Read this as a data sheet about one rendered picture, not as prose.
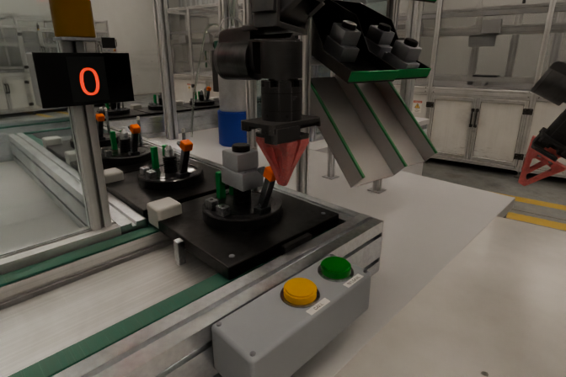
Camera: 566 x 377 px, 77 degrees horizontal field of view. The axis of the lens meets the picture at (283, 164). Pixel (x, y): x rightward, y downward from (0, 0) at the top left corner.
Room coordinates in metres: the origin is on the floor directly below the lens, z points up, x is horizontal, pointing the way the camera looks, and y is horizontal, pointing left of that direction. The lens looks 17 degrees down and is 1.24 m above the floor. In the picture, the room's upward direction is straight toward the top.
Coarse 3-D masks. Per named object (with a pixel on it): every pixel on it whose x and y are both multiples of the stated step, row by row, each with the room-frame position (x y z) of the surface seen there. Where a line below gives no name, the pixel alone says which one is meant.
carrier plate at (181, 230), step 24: (192, 216) 0.57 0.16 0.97; (288, 216) 0.56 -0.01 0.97; (312, 216) 0.56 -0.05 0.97; (336, 216) 0.57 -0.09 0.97; (192, 240) 0.48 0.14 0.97; (216, 240) 0.48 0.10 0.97; (240, 240) 0.48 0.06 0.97; (264, 240) 0.48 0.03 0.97; (288, 240) 0.49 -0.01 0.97; (216, 264) 0.43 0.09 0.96; (240, 264) 0.42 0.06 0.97
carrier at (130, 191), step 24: (168, 144) 0.76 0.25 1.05; (144, 168) 0.73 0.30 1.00; (168, 168) 0.74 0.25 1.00; (192, 168) 0.78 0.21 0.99; (216, 168) 0.84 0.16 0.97; (120, 192) 0.68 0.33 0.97; (144, 192) 0.68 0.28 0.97; (168, 192) 0.68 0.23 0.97; (192, 192) 0.68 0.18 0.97; (144, 216) 0.59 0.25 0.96
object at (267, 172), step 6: (258, 168) 0.54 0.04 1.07; (264, 168) 0.52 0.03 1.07; (270, 168) 0.52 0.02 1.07; (264, 174) 0.52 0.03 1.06; (270, 174) 0.51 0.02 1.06; (264, 180) 0.53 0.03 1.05; (270, 180) 0.51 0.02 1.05; (264, 186) 0.53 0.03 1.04; (270, 186) 0.52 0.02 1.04; (264, 192) 0.53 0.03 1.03; (270, 192) 0.53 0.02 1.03; (264, 198) 0.53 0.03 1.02; (258, 204) 0.54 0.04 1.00; (264, 204) 0.53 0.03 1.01
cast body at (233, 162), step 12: (240, 144) 0.58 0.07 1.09; (228, 156) 0.57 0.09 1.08; (240, 156) 0.55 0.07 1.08; (252, 156) 0.57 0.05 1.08; (228, 168) 0.57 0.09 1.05; (240, 168) 0.55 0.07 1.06; (252, 168) 0.57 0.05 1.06; (228, 180) 0.57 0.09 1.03; (240, 180) 0.54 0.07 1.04; (252, 180) 0.55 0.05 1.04
